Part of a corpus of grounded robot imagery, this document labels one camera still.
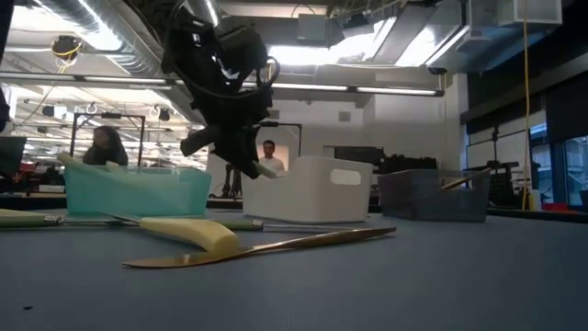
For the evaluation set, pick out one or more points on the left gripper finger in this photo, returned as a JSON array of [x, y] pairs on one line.
[[236, 158], [253, 156]]

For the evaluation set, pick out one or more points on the gold knife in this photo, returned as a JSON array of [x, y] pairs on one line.
[[321, 239], [464, 180]]

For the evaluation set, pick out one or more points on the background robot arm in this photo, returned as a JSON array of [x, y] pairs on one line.
[[232, 184]]

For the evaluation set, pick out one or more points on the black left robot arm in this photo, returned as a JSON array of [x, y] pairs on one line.
[[184, 41]]

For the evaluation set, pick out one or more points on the person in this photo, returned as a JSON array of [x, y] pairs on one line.
[[105, 147], [272, 163]]

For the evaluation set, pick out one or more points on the white plastic bin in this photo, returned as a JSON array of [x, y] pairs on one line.
[[312, 197]]

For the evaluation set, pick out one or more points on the teal plastic bin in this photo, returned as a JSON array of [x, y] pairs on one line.
[[138, 195]]

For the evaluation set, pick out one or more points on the black equipment rack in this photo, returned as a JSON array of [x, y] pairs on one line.
[[409, 163]]

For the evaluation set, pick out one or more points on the long ceiling light fixture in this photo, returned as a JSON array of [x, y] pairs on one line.
[[395, 91]]

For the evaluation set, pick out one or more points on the gray plastic bin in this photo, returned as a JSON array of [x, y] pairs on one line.
[[413, 197]]

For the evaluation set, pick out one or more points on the dark monitor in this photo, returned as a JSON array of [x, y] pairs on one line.
[[11, 156]]

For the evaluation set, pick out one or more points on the black tripod stand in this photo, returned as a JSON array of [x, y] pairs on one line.
[[495, 147]]

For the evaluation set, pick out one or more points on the white ceiling vent box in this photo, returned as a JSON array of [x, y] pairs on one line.
[[542, 11]]

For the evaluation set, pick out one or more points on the glass window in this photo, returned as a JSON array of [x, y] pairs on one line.
[[576, 170]]

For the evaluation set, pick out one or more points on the black rig frame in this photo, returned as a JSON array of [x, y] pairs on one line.
[[287, 123], [110, 115]]

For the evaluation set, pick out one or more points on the black wall screen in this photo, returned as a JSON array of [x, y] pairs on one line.
[[358, 154]]

